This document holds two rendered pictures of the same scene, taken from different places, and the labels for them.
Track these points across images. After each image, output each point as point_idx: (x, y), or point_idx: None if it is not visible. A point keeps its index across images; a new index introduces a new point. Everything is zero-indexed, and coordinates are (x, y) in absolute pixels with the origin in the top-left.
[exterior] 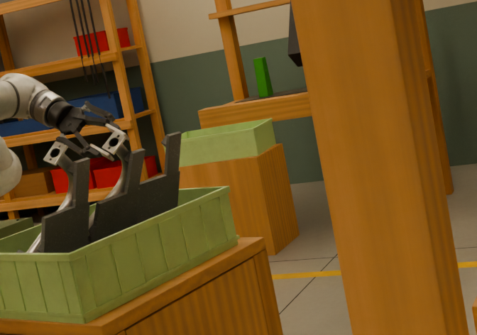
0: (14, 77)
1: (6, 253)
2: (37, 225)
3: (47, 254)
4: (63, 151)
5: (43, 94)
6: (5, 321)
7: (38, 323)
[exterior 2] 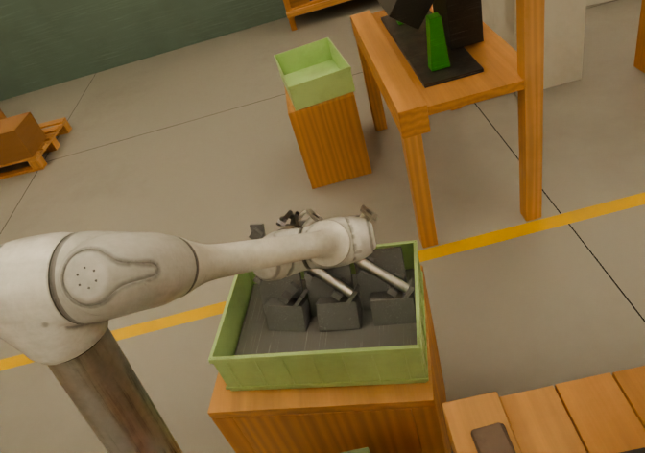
0: (280, 234)
1: (418, 295)
2: (326, 352)
3: (417, 256)
4: (367, 207)
5: (289, 228)
6: (429, 345)
7: (426, 313)
